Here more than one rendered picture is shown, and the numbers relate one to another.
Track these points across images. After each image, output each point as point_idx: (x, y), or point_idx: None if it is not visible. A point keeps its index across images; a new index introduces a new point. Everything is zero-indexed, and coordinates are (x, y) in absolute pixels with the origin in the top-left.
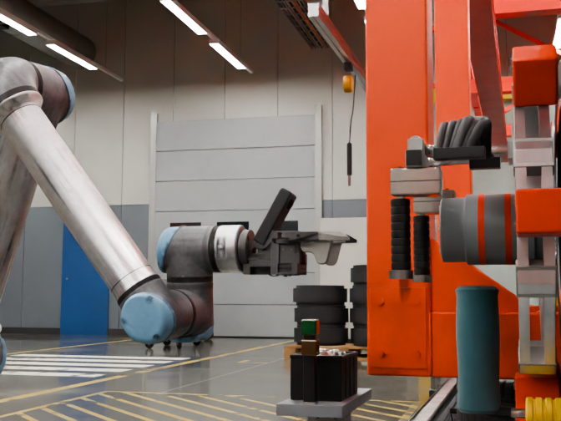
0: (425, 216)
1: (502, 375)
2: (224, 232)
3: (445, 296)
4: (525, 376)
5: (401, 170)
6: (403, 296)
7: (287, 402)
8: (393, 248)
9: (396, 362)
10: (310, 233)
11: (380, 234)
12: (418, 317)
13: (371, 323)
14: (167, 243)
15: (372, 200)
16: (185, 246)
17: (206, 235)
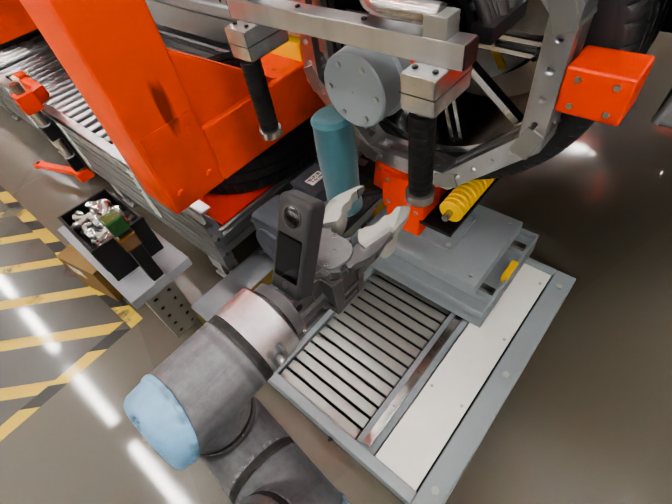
0: (260, 60)
1: (270, 144)
2: (268, 338)
3: (205, 106)
4: None
5: (445, 78)
6: (175, 130)
7: (131, 290)
8: (424, 177)
9: (197, 189)
10: (387, 240)
11: (113, 73)
12: (197, 141)
13: (160, 173)
14: (195, 445)
15: (76, 30)
16: (228, 413)
17: (248, 369)
